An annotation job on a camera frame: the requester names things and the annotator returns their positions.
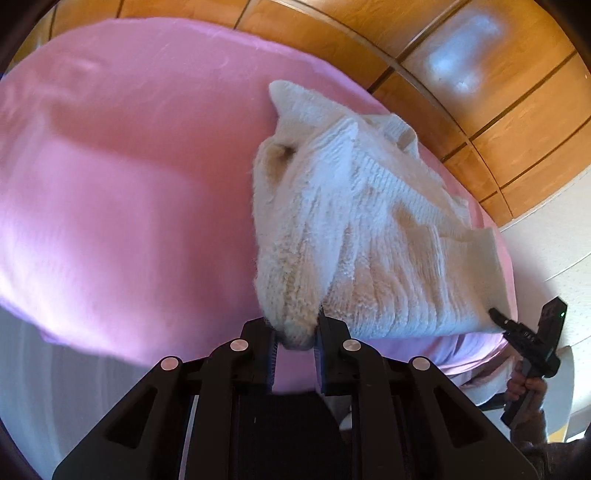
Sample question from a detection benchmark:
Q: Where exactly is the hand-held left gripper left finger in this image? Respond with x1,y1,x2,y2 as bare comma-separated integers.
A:
53,318,278,480

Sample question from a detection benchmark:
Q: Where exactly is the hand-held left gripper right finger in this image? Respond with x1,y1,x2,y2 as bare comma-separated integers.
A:
314,314,539,480

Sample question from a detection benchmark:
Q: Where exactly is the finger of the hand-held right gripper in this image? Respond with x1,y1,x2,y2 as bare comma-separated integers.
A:
489,308,520,336

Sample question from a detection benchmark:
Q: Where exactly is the white knitted hooded vest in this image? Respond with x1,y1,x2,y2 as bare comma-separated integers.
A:
252,79,513,352

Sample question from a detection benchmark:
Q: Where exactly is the person's right forearm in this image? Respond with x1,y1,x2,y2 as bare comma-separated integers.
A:
510,404,551,467

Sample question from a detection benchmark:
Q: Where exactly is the person's right hand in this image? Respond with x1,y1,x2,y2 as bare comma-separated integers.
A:
506,364,548,409

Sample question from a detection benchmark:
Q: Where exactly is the white bed sheet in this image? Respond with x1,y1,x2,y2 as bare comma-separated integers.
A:
0,302,515,480

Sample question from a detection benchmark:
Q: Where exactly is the wooden wardrobe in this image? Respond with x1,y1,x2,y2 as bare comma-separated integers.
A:
14,0,591,228

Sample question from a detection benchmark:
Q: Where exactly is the pink blanket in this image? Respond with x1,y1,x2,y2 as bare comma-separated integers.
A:
0,17,516,395

